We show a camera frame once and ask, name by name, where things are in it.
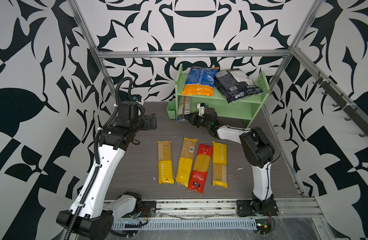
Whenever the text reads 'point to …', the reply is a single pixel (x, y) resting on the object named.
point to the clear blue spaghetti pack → (184, 108)
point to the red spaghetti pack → (200, 168)
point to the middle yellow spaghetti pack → (185, 162)
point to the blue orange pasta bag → (200, 81)
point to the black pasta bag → (234, 83)
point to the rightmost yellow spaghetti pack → (219, 165)
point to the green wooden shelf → (246, 109)
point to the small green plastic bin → (171, 109)
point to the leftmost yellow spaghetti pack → (165, 162)
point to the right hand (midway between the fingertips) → (184, 114)
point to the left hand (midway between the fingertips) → (144, 113)
